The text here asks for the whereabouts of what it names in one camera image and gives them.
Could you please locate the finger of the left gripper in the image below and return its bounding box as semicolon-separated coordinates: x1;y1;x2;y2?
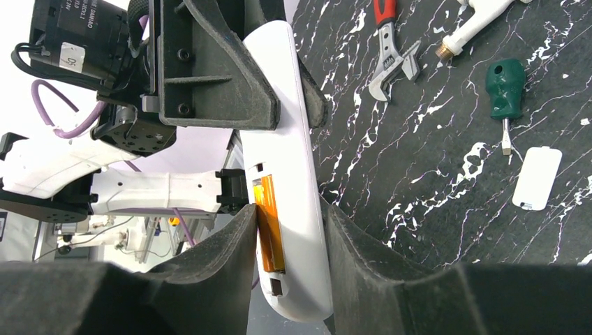
156;1;281;131
260;0;329;129

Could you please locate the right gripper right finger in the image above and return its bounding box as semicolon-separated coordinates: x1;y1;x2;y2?
323;204;591;334

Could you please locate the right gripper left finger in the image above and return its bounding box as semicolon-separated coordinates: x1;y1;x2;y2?
1;204;256;334

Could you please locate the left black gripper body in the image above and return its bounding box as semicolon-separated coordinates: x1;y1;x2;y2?
11;1;177;157

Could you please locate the white remote control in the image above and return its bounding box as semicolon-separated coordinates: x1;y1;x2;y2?
240;20;333;322

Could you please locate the orange battery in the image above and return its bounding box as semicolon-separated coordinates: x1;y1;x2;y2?
253;175;286;273

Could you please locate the white remote battery cover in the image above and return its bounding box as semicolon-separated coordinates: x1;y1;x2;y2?
512;146;563;211

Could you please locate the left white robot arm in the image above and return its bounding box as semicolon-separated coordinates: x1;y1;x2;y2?
1;1;328;223

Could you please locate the white plastic pipe fitting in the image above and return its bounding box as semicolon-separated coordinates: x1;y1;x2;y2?
435;0;514;61

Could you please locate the red handled adjustable wrench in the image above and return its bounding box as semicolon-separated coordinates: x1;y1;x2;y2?
368;0;421;102

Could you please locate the green handled screwdriver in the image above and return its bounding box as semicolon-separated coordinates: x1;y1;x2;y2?
485;59;526;156

